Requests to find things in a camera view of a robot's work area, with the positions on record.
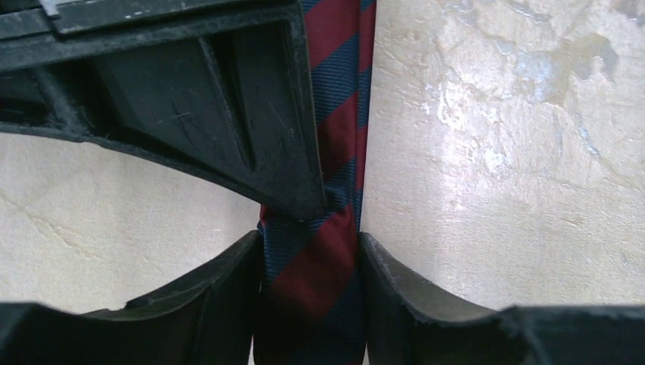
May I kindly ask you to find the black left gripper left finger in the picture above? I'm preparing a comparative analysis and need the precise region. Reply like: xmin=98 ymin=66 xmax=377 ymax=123
xmin=1 ymin=231 xmax=262 ymax=364

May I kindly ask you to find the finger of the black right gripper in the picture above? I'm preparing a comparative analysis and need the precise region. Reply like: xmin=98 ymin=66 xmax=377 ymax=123
xmin=1 ymin=1 xmax=326 ymax=220

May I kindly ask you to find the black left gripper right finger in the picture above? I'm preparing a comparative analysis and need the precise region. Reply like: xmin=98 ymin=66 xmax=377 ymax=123
xmin=359 ymin=233 xmax=644 ymax=365

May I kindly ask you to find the red navy striped tie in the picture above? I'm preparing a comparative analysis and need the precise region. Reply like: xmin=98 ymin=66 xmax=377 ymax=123
xmin=253 ymin=1 xmax=377 ymax=364

